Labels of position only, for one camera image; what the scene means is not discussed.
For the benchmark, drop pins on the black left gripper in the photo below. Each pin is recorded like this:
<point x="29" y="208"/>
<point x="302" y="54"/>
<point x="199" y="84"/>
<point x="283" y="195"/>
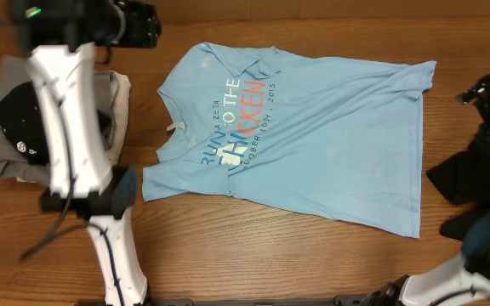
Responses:
<point x="141" y="21"/>

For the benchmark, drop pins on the light blue printed t-shirt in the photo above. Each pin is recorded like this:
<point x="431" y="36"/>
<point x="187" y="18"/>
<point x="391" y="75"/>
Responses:
<point x="332" y="137"/>

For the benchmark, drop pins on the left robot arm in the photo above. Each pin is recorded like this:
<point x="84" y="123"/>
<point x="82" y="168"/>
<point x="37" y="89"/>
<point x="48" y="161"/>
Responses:
<point x="60" y="38"/>

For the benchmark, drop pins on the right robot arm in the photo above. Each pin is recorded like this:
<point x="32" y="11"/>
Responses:
<point x="466" y="277"/>

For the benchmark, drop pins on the folded grey garment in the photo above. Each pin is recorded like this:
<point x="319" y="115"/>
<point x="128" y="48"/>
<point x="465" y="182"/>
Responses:
<point x="9" y="166"/>

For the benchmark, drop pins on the folded black garment with logo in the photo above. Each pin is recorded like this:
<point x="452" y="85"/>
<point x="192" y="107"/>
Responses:
<point x="22" y="124"/>

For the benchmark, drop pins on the black t-shirt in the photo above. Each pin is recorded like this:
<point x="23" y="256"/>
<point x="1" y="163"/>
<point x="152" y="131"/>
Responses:
<point x="463" y="178"/>

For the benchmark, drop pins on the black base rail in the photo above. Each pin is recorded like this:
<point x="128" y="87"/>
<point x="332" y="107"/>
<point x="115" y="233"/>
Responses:
<point x="340" y="300"/>

